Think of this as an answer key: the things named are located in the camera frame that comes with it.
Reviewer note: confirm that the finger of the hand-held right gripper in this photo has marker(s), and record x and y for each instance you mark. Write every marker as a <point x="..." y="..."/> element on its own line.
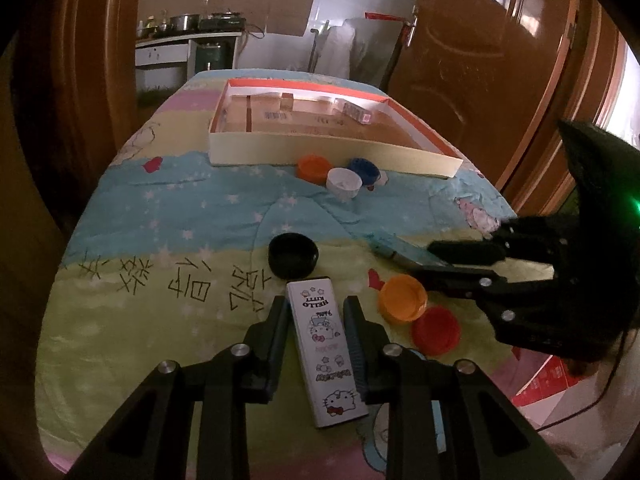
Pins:
<point x="450" y="282"/>
<point x="465" y="252"/>

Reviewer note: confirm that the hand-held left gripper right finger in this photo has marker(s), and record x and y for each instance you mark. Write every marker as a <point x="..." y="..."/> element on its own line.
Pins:
<point x="352" y="350"/>

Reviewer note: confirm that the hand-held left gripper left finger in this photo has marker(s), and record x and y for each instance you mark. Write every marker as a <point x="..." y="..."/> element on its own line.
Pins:
<point x="281" y="350"/>

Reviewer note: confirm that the white cartoon print box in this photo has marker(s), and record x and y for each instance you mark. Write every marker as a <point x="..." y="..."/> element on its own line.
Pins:
<point x="322" y="355"/>

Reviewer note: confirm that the light orange bottle cap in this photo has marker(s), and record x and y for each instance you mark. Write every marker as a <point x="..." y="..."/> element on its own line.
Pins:
<point x="402" y="300"/>

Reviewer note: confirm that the red bottle cap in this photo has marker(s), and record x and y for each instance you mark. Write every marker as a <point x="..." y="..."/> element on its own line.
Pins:
<point x="436" y="332"/>

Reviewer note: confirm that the black bottle cap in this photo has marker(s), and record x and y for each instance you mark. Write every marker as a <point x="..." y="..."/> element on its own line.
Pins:
<point x="292" y="257"/>

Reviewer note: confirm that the white bottle cap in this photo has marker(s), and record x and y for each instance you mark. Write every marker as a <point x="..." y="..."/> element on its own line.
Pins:
<point x="344" y="184"/>

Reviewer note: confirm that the shallow cardboard tray box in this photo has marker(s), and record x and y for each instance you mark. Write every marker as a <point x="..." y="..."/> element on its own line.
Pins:
<point x="300" y="146"/>

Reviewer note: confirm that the blue bottle cap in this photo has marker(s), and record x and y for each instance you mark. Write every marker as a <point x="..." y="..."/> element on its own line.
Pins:
<point x="365" y="167"/>

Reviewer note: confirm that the red cardboard box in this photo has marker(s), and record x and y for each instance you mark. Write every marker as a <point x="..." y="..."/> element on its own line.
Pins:
<point x="545" y="385"/>

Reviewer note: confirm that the dark orange bottle cap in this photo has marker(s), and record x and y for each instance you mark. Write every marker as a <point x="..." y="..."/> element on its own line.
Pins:
<point x="312" y="167"/>

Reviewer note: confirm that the printed cartoon blanket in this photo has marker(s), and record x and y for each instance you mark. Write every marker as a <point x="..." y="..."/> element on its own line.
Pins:
<point x="175" y="210"/>

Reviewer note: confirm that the grey box with pink end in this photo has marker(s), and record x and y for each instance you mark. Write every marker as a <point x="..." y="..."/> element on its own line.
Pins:
<point x="352" y="110"/>

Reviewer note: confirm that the white plastic covered object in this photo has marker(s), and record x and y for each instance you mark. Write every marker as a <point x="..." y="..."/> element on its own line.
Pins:
<point x="350" y="50"/>

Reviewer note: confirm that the small yellow box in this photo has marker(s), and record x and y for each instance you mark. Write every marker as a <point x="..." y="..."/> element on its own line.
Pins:
<point x="286" y="101"/>

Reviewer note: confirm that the red paper strip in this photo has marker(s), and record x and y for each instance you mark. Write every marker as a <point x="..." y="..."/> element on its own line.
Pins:
<point x="385" y="16"/>

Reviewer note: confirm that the green round appliance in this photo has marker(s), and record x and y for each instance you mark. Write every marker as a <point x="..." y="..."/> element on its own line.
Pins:
<point x="215" y="57"/>

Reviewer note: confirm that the white kitchen counter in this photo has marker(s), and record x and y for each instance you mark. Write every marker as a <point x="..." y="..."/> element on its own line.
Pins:
<point x="165" y="55"/>

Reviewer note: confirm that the black gas stove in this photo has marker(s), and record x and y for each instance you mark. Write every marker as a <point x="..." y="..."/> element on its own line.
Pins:
<point x="222" y="21"/>

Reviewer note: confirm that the metal cooking pot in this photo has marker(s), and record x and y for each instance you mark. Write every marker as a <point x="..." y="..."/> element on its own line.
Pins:
<point x="184" y="22"/>

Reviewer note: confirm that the wooden door frame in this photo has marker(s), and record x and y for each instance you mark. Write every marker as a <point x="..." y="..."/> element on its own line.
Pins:
<point x="590" y="100"/>

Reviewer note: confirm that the cardboard sheets on wall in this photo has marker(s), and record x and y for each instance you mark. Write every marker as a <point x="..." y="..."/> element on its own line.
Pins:
<point x="280" y="0"/>

